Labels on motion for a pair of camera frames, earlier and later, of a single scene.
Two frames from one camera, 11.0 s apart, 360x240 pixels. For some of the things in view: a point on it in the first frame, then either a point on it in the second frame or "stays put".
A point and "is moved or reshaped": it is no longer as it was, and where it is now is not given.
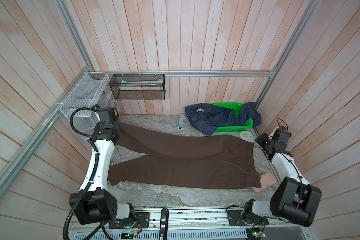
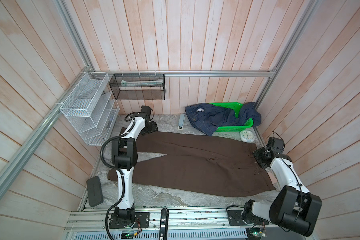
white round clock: x=247 y=135 stays put
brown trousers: x=160 y=158 is moved or reshaped
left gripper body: x=117 y=124 -> x=149 y=127
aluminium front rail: x=193 y=219 stays put
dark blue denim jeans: x=206 y=117 stays put
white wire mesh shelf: x=90 y=90 stays put
